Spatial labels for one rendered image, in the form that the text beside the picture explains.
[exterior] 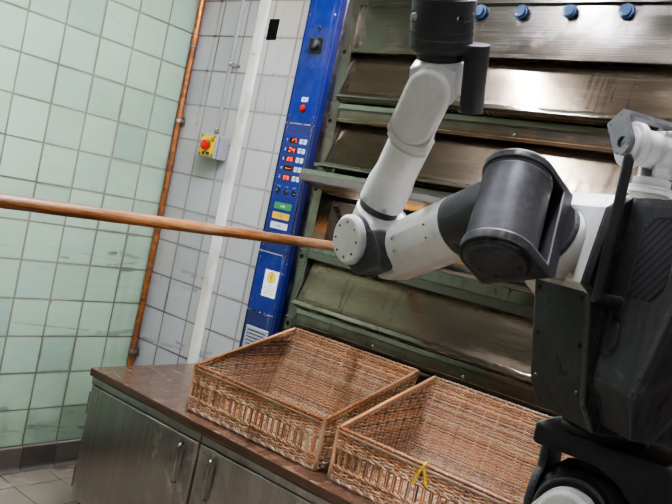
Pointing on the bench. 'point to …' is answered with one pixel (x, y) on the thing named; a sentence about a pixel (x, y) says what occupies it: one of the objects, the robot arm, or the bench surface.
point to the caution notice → (270, 283)
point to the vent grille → (253, 334)
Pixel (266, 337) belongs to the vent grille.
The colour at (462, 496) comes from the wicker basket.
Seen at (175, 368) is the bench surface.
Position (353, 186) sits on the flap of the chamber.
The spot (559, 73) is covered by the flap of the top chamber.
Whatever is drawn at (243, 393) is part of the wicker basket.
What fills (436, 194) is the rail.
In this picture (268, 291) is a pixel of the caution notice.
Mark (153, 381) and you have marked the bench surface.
